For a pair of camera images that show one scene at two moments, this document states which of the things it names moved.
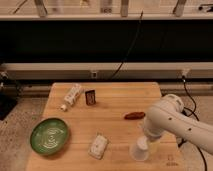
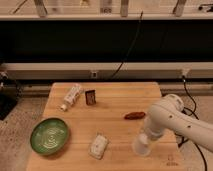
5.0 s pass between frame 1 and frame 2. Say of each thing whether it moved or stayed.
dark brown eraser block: stayed
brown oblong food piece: stayed
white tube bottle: stayed
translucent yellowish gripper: moved
